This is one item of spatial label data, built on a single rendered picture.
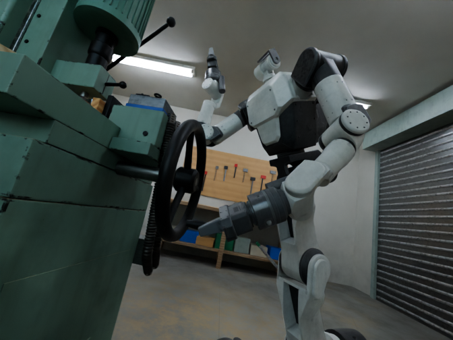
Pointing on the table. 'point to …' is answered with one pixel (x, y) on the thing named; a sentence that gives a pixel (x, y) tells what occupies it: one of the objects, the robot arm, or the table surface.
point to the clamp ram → (110, 105)
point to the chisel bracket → (83, 79)
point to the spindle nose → (102, 48)
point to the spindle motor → (115, 21)
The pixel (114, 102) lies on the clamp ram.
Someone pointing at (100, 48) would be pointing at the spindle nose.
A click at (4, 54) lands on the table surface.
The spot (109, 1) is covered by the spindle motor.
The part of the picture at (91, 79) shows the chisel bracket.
